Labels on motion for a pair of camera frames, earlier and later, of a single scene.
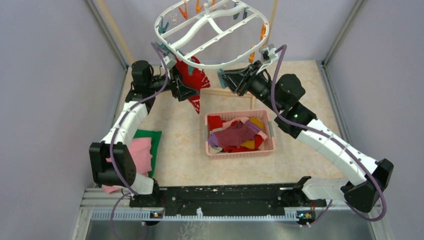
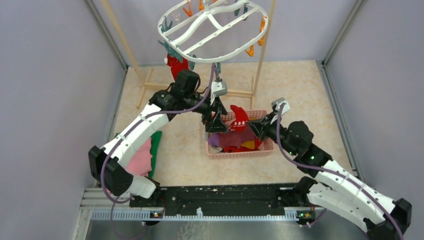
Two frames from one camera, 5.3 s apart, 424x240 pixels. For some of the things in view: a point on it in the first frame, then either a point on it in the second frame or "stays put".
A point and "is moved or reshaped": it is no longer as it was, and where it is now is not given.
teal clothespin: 161,29 is moved or reshaped
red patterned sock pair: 193,76 → 240,124
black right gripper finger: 234,78 → 257,127
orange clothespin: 263,30 → 251,52
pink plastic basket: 268,146 stays put
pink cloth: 139,149 stays put
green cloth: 155,136 stays put
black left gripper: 181,92 → 218,125
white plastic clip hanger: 211,34 is moved or reshaped
